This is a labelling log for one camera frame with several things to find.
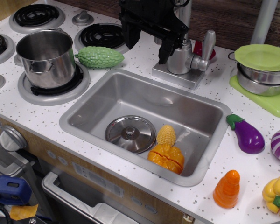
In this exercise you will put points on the front stove burner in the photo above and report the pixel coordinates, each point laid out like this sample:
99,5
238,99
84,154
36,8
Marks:
56,96

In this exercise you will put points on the purple toy eggplant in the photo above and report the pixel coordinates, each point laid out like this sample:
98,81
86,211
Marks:
250,140

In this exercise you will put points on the silver toy faucet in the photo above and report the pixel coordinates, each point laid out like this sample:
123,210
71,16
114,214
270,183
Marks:
184,67

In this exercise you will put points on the yellow toy bell pepper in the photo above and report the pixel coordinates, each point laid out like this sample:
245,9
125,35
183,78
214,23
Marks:
271,195

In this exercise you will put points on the yellow tape piece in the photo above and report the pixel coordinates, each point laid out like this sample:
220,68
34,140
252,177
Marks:
19,212

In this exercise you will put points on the orange toy carrot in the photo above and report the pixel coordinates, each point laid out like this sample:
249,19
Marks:
226,192

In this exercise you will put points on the grey dishwasher door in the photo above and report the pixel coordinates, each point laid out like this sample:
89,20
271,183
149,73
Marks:
78,203

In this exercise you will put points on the grey vertical pole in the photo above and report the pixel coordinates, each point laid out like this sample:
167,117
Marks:
263,22

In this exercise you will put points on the green toy bitter gourd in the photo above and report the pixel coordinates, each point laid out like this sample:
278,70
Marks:
99,57

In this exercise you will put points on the back right stove burner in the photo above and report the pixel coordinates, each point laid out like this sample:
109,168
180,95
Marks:
101,35

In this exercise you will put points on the silver oven knob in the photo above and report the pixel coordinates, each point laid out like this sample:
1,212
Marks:
11,140

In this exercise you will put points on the blue clamp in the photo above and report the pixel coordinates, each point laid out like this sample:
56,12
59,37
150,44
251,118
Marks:
14,191

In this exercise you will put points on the grey sink basin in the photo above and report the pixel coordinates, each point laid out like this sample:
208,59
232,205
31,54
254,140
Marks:
123,112

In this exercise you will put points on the far left stove burner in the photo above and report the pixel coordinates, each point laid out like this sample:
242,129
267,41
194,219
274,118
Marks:
7,48

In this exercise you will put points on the red toy item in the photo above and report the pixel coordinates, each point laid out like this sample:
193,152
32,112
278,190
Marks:
198,50

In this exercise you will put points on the stainless steel pot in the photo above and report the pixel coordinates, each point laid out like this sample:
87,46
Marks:
47,57

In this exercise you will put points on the green plastic plate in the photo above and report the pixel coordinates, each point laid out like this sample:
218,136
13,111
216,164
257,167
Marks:
263,57

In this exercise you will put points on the grey stove knob back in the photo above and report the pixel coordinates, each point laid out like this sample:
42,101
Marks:
82,19

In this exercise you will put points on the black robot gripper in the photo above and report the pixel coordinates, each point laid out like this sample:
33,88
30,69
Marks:
155,17

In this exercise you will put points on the green cutting board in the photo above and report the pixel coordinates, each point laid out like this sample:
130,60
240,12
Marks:
269,103

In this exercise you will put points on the stacked steel bowls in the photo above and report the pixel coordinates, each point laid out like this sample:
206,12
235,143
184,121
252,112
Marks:
263,83

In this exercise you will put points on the orange toy pumpkin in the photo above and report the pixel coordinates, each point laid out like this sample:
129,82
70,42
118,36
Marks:
168,157

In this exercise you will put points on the back left stove burner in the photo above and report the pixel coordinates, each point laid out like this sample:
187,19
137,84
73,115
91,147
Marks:
36,17

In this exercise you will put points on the steel pot lid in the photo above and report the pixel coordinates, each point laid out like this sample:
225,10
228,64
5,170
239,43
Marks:
132,133

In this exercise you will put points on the yellow toy corn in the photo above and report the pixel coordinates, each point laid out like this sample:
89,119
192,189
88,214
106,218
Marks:
166,135

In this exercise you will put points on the stove burner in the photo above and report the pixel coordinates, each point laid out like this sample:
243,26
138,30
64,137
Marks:
7,48
101,35
56,96
36,17

